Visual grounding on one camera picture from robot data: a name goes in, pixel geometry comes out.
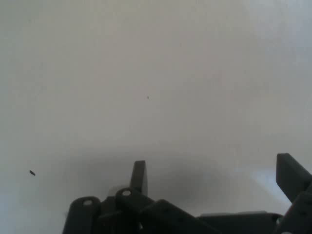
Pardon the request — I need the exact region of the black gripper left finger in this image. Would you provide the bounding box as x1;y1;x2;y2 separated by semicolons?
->
62;160;215;234

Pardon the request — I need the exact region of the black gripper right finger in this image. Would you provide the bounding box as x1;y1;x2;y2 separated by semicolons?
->
275;153;312;234

